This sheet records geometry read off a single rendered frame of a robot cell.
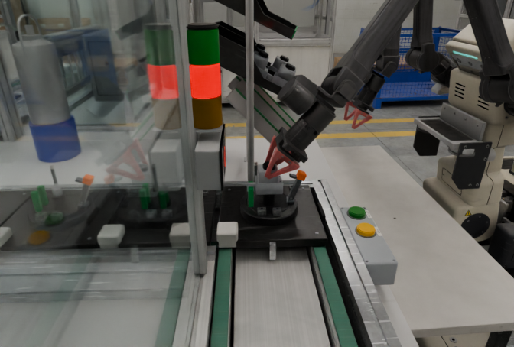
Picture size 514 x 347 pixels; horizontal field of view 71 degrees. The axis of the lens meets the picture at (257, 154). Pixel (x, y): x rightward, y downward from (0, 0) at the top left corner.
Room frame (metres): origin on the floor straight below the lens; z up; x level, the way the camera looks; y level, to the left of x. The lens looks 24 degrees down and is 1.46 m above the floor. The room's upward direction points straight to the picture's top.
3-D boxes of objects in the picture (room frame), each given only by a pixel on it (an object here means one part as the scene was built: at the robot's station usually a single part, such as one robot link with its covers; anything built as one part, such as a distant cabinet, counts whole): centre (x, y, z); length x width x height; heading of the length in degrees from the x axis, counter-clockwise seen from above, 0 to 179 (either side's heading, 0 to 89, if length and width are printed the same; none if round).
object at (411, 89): (5.21, -2.17, 0.49); 1.26 x 0.87 x 0.98; 97
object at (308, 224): (0.75, -0.03, 0.96); 0.24 x 0.24 x 0.02; 2
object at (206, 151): (0.56, 0.08, 1.29); 0.12 x 0.05 x 0.25; 2
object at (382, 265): (0.68, -0.25, 0.93); 0.21 x 0.07 x 0.06; 2
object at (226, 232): (0.65, 0.07, 0.97); 0.05 x 0.05 x 0.04; 2
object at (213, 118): (0.56, 0.08, 1.28); 0.05 x 0.05 x 0.05
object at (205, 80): (0.56, 0.08, 1.33); 0.05 x 0.05 x 0.05
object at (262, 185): (0.75, -0.02, 1.06); 0.08 x 0.04 x 0.07; 92
